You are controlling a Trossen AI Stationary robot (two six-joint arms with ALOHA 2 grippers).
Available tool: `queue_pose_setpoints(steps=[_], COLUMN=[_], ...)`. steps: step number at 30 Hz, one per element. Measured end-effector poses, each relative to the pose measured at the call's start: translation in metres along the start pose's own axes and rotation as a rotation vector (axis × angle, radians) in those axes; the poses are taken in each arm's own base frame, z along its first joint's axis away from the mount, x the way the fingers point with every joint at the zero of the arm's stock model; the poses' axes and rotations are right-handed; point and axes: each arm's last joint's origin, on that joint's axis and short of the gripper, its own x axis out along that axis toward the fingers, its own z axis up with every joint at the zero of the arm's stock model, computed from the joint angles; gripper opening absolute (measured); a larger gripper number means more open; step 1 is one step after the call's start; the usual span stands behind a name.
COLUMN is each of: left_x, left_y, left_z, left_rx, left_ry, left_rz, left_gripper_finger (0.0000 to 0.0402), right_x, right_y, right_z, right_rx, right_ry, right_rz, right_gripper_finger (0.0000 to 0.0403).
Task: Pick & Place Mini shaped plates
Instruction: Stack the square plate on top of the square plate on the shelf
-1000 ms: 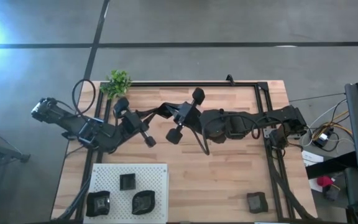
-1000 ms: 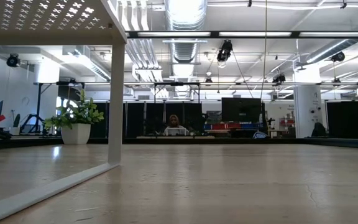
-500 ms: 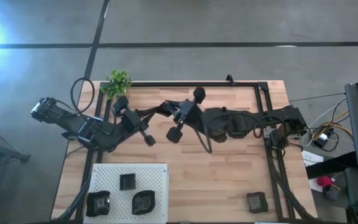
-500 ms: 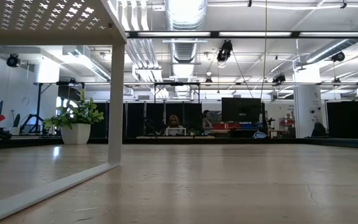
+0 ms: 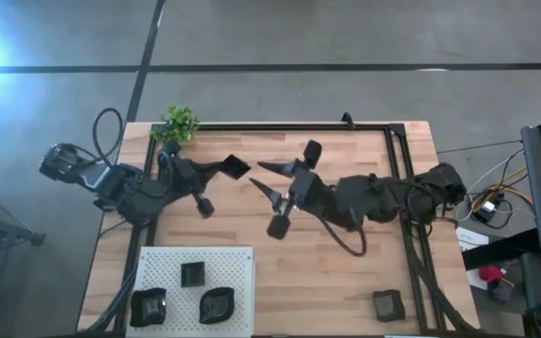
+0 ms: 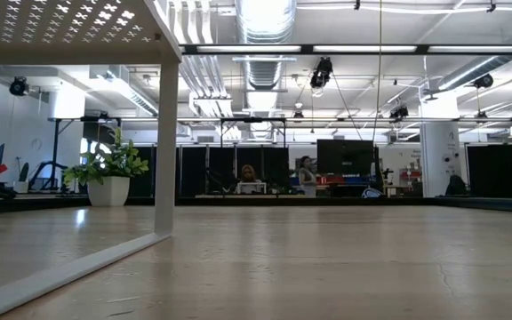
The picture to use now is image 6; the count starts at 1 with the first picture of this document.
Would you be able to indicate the black aluminium table frame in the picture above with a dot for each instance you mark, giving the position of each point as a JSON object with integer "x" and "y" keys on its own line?
{"x": 38, "y": 205}

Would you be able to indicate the black office chair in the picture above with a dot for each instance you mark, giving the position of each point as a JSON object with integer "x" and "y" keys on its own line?
{"x": 456, "y": 186}

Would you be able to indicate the black partition wall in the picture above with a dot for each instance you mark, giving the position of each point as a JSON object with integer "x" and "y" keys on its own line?
{"x": 194, "y": 171}
{"x": 491, "y": 169}

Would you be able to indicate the small white pot with leaf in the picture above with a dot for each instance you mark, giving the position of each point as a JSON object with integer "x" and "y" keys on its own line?
{"x": 21, "y": 186}

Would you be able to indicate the white perforated metal shelf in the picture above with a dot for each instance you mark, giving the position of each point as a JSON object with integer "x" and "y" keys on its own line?
{"x": 167, "y": 133}

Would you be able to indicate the black overhead camera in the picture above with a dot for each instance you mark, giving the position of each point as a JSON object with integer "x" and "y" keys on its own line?
{"x": 322, "y": 71}

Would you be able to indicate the black ceiling-hung camera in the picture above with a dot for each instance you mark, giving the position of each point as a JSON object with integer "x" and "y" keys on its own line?
{"x": 18, "y": 85}
{"x": 399, "y": 112}
{"x": 482, "y": 81}

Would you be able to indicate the shelf with red boxes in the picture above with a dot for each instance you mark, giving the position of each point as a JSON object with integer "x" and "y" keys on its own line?
{"x": 409, "y": 174}

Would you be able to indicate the green plant in white pot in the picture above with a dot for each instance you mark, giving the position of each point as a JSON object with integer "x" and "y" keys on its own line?
{"x": 109, "y": 191}

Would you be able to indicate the black neighbouring rig frame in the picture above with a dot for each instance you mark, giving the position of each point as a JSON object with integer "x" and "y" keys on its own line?
{"x": 252, "y": 120}
{"x": 55, "y": 151}

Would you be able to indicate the red and blue bins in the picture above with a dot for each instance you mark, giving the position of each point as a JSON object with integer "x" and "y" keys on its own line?
{"x": 336, "y": 180}

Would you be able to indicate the person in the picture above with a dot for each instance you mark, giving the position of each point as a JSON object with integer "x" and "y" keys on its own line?
{"x": 248, "y": 173}
{"x": 308, "y": 178}

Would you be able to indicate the black beam with light strips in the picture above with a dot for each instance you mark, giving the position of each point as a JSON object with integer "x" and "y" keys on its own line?
{"x": 307, "y": 49}

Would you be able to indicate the silver ventilation duct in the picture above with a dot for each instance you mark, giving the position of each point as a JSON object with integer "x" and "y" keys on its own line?
{"x": 262, "y": 75}

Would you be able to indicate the white desk rack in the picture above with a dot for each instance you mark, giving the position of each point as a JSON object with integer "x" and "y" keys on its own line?
{"x": 251, "y": 183}

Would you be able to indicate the black TV screen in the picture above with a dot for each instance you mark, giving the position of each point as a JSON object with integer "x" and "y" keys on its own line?
{"x": 345, "y": 157}

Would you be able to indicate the blue white object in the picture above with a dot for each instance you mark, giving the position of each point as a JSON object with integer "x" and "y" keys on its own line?
{"x": 372, "y": 194}

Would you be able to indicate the white round column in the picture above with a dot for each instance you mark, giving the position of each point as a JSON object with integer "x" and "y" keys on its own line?
{"x": 438, "y": 146}

